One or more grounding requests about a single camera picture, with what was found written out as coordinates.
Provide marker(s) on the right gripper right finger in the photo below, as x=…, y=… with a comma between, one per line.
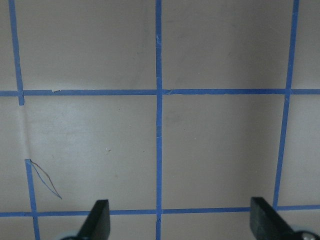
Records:
x=266, y=224

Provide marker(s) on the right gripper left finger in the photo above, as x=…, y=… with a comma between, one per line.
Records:
x=97, y=225

